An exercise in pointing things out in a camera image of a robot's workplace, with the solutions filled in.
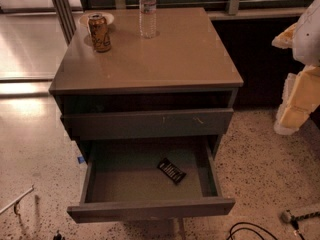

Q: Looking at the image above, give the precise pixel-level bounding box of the grey power strip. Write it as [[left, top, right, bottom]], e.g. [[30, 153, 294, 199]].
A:
[[280, 203, 320, 224]]

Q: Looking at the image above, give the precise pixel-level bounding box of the clear plastic water bottle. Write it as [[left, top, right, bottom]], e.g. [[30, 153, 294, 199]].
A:
[[139, 0, 157, 39]]

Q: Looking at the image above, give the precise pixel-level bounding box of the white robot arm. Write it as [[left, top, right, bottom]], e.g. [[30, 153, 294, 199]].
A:
[[272, 0, 320, 135]]

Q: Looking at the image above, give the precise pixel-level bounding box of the gold beverage can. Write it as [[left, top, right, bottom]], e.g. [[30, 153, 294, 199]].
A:
[[88, 13, 111, 52]]

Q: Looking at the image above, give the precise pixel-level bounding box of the white metal rod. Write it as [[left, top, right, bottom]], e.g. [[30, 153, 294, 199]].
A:
[[0, 185, 34, 215]]

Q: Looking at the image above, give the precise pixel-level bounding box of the blue tape piece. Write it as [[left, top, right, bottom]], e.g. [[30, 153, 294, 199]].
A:
[[77, 156, 85, 164]]

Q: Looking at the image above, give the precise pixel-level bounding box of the closed upper drawer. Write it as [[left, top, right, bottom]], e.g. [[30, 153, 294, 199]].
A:
[[62, 109, 233, 140]]

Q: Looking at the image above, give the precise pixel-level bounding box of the grey drawer cabinet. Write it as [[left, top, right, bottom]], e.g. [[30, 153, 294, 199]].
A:
[[48, 7, 245, 240]]

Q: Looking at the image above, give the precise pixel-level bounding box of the black floor cable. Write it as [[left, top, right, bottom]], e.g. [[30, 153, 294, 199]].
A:
[[226, 221, 306, 240]]

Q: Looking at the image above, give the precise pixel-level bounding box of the white small plate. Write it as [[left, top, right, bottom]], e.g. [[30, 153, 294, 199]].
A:
[[78, 12, 114, 27]]

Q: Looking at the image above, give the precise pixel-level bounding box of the open middle drawer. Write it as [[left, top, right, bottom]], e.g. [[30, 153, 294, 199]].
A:
[[67, 136, 235, 223]]

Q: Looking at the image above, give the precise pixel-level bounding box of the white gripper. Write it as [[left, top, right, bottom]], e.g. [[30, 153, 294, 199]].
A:
[[271, 23, 320, 135]]

